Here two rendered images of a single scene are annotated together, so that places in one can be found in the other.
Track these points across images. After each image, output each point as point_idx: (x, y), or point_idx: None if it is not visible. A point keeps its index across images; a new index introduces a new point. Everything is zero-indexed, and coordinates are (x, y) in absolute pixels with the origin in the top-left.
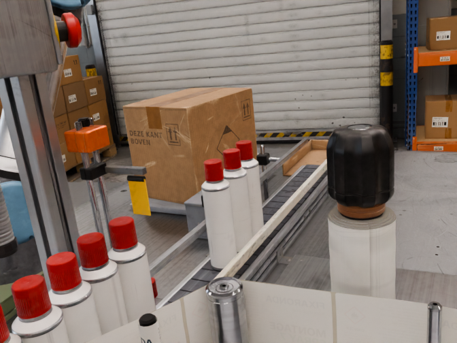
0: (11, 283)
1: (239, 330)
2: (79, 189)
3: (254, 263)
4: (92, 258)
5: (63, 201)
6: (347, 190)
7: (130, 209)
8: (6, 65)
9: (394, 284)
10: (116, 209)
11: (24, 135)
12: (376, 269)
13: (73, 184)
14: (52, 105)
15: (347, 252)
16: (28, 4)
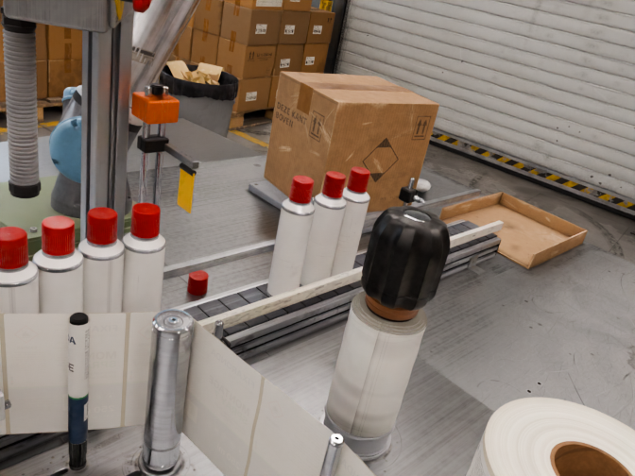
0: (77, 218)
1: (171, 368)
2: (214, 144)
3: (312, 306)
4: (94, 234)
5: (116, 162)
6: (370, 279)
7: (248, 189)
8: (51, 12)
9: (397, 399)
10: (234, 183)
11: (93, 81)
12: (374, 375)
13: (214, 135)
14: (166, 51)
15: (351, 344)
16: None
